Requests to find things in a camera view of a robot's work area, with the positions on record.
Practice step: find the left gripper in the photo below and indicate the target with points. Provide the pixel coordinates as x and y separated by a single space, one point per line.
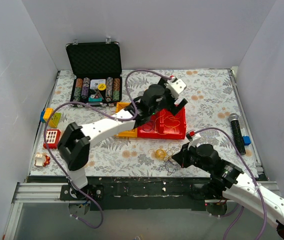
171 100

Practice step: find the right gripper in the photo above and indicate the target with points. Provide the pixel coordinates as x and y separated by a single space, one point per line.
185 157

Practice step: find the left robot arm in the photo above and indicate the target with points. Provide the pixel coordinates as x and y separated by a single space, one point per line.
77 140

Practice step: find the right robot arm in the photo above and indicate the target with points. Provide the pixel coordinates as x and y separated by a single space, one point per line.
229 181

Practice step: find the red bin right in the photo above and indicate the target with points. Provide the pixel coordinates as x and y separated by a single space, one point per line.
174 126

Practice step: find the red bin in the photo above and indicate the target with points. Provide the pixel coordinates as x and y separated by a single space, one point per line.
153 128
174 126

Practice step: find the red bin left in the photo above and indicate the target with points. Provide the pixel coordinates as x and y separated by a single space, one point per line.
153 128

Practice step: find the yellow plastic bin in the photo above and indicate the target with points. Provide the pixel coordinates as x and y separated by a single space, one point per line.
129 133

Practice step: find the black microphone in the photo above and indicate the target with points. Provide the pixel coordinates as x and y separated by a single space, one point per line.
237 134

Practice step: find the black orange chip stack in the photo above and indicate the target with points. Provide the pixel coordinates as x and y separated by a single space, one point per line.
116 85

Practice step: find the small blue block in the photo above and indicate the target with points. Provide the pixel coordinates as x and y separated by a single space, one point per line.
246 140

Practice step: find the yellow big blind button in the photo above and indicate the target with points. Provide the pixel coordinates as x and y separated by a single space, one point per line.
102 87

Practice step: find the triangular all in marker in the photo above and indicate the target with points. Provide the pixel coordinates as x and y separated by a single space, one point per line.
98 95

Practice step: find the teal card holder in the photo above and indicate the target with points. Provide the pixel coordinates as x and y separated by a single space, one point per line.
95 100

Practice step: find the white playing card deck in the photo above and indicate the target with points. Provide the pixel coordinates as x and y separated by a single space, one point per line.
94 83

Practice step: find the black poker chip case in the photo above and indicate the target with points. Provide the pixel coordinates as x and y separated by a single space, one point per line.
95 60

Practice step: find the purple chip stack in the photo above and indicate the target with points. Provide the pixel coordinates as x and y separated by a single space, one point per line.
85 88

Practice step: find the green blue chip stack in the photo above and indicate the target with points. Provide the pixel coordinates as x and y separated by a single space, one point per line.
76 97

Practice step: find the yellow green toy block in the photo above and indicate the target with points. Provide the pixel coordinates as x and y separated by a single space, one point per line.
53 119

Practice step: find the red white toy block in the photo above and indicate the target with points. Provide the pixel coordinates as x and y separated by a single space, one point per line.
52 137

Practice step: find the small white red object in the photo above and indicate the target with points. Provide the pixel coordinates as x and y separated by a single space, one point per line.
41 160

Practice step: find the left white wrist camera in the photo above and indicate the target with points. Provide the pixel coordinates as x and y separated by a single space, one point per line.
176 87

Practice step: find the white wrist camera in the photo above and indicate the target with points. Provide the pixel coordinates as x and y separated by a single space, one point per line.
176 87
193 138

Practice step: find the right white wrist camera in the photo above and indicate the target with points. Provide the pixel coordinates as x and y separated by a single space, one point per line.
193 138

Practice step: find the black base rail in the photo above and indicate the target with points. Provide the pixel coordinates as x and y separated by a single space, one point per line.
156 193

